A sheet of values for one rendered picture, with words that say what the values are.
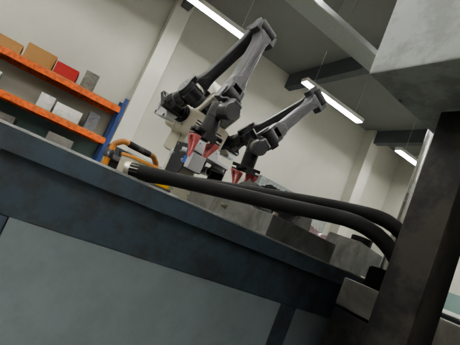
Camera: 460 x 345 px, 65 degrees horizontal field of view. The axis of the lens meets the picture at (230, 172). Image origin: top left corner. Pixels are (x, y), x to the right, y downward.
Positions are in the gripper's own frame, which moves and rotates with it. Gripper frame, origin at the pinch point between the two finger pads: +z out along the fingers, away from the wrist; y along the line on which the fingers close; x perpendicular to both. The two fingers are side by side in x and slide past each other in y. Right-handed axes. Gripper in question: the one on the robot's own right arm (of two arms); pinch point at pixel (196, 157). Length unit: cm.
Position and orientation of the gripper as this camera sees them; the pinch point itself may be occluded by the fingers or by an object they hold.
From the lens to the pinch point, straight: 121.4
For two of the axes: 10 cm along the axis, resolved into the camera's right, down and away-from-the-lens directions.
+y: 7.7, 4.1, 4.9
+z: -4.1, 9.1, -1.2
